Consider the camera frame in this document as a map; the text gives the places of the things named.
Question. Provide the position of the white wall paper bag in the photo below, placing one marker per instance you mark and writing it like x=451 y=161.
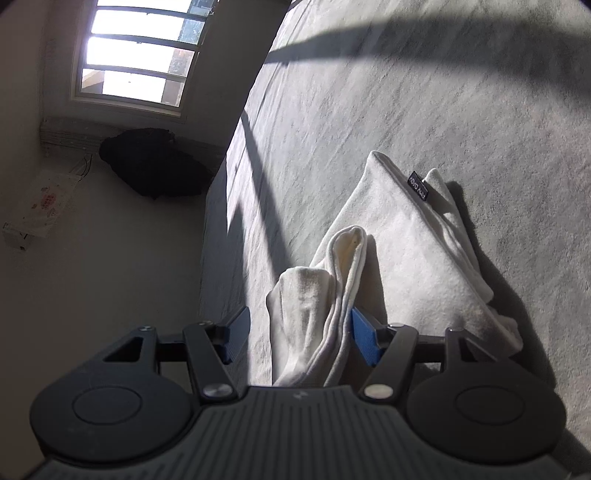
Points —
x=39 y=208

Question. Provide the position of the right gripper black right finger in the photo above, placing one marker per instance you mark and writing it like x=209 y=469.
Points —
x=389 y=351

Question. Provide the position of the grey bed sheet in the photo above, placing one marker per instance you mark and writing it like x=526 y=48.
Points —
x=494 y=94

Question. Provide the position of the dark hanging clothes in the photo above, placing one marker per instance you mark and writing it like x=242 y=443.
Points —
x=150 y=162

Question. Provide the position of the white garment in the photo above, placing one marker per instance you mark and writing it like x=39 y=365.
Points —
x=399 y=256

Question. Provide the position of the window with frame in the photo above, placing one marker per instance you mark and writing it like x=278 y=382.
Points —
x=140 y=54

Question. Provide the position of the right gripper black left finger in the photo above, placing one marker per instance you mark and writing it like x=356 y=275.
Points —
x=210 y=348

